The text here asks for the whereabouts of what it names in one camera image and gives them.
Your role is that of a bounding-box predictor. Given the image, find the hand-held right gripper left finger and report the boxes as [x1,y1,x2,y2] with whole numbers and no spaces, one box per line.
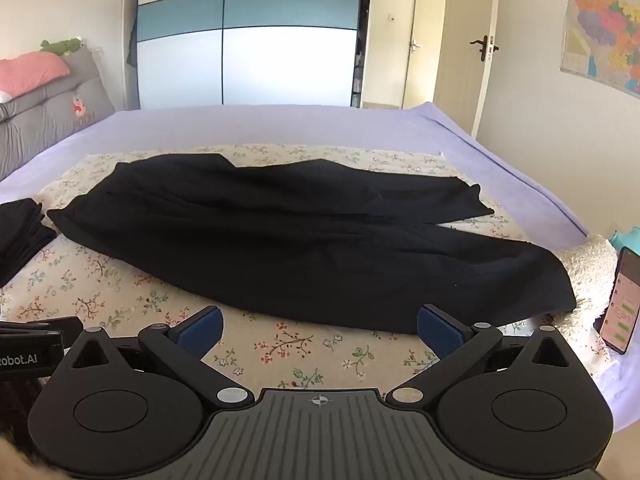
[50,306,254,409]

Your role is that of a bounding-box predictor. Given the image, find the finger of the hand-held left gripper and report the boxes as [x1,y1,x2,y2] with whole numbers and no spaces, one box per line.
[0,316,84,348]

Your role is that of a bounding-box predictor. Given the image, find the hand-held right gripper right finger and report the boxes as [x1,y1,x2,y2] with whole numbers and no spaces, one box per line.
[385,304,592,409]

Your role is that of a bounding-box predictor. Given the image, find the black pants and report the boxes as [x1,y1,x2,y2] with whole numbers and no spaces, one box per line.
[46,154,577,336]

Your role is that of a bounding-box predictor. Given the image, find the floral bed sheet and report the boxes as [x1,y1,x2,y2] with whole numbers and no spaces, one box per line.
[0,143,608,396]

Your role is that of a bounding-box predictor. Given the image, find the stack of folded black clothes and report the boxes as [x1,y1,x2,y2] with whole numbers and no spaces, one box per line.
[0,198,57,287]

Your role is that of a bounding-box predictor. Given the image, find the white fluffy blanket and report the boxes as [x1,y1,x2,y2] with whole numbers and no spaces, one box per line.
[542,232,621,381]

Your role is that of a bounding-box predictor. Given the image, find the black smartphone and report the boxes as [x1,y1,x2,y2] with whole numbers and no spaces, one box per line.
[594,247,640,356]

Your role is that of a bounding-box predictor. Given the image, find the teal object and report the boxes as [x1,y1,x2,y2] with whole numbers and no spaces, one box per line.
[611,229,640,252]

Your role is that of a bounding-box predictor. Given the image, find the purple bed sheet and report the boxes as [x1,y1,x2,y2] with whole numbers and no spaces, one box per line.
[0,101,589,250]

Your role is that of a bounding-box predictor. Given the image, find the pink pillow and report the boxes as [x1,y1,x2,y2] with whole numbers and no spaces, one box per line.
[0,52,71,99]

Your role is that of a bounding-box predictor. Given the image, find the green plush toy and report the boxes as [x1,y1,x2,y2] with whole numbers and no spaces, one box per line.
[40,37,83,57]

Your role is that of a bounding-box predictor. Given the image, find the cream room door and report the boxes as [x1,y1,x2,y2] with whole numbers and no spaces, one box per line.
[432,0,501,141]

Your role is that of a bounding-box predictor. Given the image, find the white hallway door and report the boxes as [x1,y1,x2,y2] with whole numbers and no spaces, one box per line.
[400,0,447,109]

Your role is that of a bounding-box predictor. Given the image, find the white and blue wardrobe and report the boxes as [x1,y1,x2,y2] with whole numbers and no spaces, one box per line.
[126,0,377,110]

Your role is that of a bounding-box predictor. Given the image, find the dark door handle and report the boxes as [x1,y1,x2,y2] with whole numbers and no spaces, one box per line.
[470,35,500,63]

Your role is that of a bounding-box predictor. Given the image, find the colourful wall map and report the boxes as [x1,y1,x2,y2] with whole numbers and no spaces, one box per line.
[560,0,640,98]

